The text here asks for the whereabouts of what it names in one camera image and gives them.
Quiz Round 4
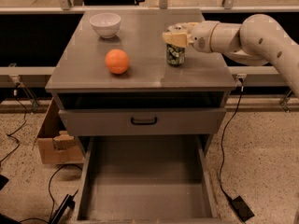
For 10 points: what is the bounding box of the black drawer handle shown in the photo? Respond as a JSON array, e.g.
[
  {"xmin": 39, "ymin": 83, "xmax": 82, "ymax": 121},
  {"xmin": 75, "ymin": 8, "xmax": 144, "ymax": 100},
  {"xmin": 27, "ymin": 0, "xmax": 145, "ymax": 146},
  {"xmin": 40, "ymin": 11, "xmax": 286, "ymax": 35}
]
[{"xmin": 130, "ymin": 117, "xmax": 158, "ymax": 126}]

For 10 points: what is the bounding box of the green soda can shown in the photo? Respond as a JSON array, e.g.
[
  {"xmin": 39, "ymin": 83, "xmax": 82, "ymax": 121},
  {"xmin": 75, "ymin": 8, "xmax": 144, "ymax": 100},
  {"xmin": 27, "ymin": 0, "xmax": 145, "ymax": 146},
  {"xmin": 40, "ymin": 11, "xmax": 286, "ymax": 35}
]
[{"xmin": 166, "ymin": 44, "xmax": 185, "ymax": 66}]

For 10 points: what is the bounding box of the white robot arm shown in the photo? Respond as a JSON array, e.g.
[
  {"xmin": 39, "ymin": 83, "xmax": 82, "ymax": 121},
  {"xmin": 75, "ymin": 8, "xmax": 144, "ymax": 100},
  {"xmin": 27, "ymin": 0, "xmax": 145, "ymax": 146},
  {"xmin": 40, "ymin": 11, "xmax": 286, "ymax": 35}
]
[{"xmin": 162, "ymin": 14, "xmax": 299, "ymax": 96}]

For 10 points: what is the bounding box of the black cable left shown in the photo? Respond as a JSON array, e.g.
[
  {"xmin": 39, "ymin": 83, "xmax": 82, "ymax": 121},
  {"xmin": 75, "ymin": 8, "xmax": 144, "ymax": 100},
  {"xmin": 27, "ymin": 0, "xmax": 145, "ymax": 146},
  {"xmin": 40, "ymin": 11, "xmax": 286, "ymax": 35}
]
[{"xmin": 0, "ymin": 83, "xmax": 28, "ymax": 164}]

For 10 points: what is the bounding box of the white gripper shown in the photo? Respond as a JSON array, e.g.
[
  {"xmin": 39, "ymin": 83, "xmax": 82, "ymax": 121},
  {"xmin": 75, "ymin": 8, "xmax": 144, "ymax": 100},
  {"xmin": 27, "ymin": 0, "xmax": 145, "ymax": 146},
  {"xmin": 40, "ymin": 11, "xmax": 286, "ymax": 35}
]
[{"xmin": 163, "ymin": 21, "xmax": 219, "ymax": 53}]

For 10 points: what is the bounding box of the open grey middle drawer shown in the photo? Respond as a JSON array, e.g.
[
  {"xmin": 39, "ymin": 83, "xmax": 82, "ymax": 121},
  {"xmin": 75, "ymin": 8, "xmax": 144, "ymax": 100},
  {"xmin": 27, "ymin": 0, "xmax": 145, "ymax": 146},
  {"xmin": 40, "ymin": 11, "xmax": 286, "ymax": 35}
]
[{"xmin": 72, "ymin": 135, "xmax": 222, "ymax": 224}]

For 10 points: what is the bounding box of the white ceramic bowl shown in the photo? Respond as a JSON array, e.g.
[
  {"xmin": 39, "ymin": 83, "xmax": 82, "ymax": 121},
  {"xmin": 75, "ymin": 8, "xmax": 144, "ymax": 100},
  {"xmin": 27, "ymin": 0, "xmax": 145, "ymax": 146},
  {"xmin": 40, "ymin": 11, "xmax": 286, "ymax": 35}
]
[{"xmin": 90, "ymin": 13, "xmax": 121, "ymax": 38}]

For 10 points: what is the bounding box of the black power adapter right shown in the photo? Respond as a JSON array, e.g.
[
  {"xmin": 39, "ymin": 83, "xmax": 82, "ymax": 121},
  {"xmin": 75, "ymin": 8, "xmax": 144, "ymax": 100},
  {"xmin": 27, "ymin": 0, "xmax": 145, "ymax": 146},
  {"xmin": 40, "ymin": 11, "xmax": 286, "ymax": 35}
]
[{"xmin": 231, "ymin": 196, "xmax": 254, "ymax": 222}]

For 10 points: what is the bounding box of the grey top drawer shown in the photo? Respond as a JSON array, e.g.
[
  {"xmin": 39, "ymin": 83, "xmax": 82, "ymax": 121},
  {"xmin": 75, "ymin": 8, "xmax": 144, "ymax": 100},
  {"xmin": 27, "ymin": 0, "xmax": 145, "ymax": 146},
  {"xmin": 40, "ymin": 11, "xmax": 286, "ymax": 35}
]
[{"xmin": 59, "ymin": 108, "xmax": 226, "ymax": 136}]

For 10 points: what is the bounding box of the brown cardboard box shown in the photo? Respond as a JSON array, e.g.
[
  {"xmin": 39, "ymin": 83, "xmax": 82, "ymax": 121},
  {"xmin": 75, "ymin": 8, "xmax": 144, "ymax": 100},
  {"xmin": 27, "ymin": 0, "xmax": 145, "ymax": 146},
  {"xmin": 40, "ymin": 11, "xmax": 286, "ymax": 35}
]
[{"xmin": 36, "ymin": 100, "xmax": 84, "ymax": 164}]

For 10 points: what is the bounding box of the grey metal rail frame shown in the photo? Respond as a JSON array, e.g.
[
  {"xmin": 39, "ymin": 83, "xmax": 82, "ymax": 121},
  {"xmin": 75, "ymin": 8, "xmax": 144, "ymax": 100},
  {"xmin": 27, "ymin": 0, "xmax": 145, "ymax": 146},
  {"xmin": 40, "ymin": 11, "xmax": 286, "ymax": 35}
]
[{"xmin": 0, "ymin": 0, "xmax": 299, "ymax": 114}]

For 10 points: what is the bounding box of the grey drawer cabinet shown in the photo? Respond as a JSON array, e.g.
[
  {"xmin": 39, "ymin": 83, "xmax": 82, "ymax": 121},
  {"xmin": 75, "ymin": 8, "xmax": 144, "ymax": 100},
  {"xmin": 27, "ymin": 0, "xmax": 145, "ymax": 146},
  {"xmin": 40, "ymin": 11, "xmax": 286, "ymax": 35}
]
[{"xmin": 46, "ymin": 8, "xmax": 235, "ymax": 147}]

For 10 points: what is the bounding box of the black device lower left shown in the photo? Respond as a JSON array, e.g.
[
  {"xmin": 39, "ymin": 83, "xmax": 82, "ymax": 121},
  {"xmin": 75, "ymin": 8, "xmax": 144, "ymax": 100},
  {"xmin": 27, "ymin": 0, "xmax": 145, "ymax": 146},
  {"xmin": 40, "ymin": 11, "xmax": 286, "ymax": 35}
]
[{"xmin": 49, "ymin": 193, "xmax": 76, "ymax": 224}]

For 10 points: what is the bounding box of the black cable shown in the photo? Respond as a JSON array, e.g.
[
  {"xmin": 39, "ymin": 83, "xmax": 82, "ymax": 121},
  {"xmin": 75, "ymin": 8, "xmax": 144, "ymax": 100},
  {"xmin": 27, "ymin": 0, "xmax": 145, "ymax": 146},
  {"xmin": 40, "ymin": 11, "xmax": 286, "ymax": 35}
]
[
  {"xmin": 0, "ymin": 83, "xmax": 28, "ymax": 164},
  {"xmin": 218, "ymin": 83, "xmax": 244, "ymax": 201}
]

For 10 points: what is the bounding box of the orange ball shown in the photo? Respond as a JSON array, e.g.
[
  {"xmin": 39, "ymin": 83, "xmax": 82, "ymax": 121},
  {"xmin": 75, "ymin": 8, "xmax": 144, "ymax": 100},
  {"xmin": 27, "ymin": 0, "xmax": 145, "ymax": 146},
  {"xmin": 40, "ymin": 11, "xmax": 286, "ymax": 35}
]
[{"xmin": 105, "ymin": 49, "xmax": 129, "ymax": 75}]

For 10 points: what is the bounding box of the black cable right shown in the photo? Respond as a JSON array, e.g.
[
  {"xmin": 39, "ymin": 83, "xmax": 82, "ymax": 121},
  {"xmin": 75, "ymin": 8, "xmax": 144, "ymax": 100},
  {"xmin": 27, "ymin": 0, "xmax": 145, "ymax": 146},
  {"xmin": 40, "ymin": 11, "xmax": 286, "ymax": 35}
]
[{"xmin": 218, "ymin": 83, "xmax": 244, "ymax": 201}]

